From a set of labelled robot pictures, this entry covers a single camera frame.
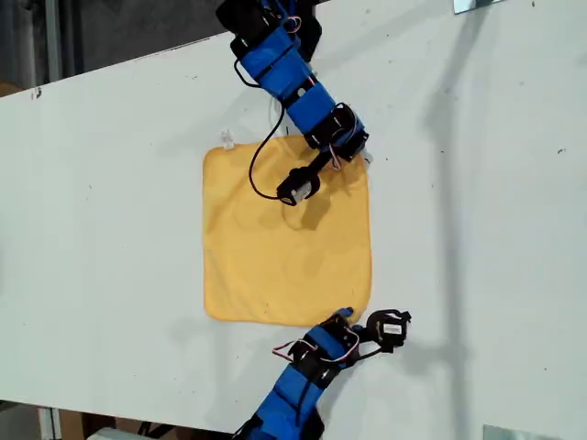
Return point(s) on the yellow square towel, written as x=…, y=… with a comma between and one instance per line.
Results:
x=257, y=256

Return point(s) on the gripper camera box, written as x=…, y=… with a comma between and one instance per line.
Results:
x=387, y=330
x=298, y=187

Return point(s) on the grey metal post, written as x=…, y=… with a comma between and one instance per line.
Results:
x=52, y=41

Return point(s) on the camera black stalk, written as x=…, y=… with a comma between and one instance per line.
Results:
x=318, y=162
x=360, y=331

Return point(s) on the brown cardboard box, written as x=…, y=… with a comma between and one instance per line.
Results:
x=9, y=89

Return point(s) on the white box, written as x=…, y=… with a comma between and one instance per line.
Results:
x=112, y=434

